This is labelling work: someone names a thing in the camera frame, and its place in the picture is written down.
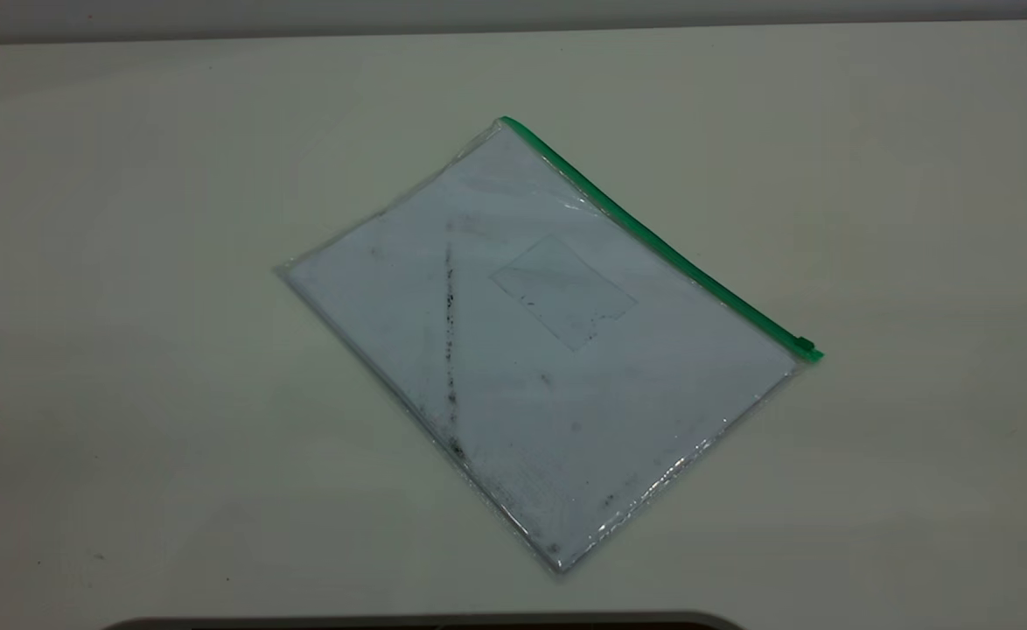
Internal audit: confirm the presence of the dark grey rounded base rim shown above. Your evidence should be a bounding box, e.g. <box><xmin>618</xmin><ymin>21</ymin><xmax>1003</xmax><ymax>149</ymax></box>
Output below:
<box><xmin>101</xmin><ymin>610</ymin><xmax>747</xmax><ymax>630</ymax></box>

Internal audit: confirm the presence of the clear plastic zip bag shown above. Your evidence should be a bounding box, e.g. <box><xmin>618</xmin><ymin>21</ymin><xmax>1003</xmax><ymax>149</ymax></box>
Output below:
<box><xmin>275</xmin><ymin>115</ymin><xmax>826</xmax><ymax>576</ymax></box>

